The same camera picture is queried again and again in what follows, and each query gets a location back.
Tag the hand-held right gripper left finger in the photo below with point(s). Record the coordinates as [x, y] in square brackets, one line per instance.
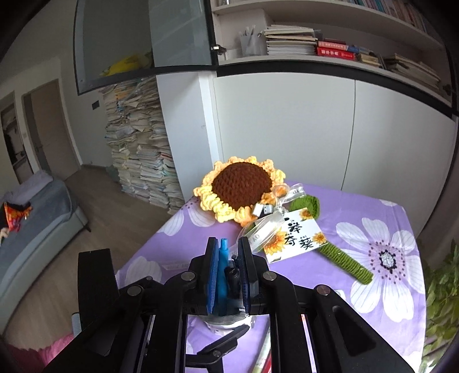
[213, 279]

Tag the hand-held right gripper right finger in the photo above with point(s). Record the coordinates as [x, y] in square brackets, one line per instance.
[245, 279]

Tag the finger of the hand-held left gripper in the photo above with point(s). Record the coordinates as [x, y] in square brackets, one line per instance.
[215, 344]

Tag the blue pen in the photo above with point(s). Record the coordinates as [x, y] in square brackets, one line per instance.
[224, 272]

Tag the white dotted pen holder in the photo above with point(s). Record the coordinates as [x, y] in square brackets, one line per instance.
[224, 324]

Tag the white sheer ribbon bow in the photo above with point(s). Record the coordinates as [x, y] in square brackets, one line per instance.
[272, 218]

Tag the white sunflower print card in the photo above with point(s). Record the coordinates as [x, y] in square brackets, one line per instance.
[297, 236]

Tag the person's pink clothing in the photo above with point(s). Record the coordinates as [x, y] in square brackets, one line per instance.
[53, 349]

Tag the purple floral tablecloth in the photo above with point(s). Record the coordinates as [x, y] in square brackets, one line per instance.
[322, 305]

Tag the grey sofa bed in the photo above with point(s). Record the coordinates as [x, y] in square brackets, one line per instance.
[36, 229]

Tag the crochet sunflower with green stem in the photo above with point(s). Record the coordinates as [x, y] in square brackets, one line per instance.
[240, 183]

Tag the orange patterned cushion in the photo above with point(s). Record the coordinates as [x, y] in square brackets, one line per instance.
[16, 218]

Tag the tall pile of papers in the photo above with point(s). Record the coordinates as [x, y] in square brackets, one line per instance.
[143, 150]

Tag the brown wooden door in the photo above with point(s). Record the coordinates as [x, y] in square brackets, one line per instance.
[50, 136]

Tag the white bookcase cabinet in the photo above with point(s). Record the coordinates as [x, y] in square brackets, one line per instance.
[279, 125]

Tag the green leafy plant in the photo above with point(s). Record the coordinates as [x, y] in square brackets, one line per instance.
[441, 294]

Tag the grey pen cup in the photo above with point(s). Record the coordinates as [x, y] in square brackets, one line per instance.
[252, 45]

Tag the tall stack of white booklets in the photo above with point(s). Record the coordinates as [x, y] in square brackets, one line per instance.
[290, 45]

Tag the red books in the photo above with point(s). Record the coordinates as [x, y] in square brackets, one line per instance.
[335, 53]

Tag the grey glass cabinet door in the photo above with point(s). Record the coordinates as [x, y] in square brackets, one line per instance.
[118, 36]

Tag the thin brown books stack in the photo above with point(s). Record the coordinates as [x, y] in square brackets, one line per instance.
[369, 59]

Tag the wide stack of worn books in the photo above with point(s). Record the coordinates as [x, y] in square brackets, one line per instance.
[412, 71]

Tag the row of green and pink books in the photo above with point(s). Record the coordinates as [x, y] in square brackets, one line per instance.
[394, 10]

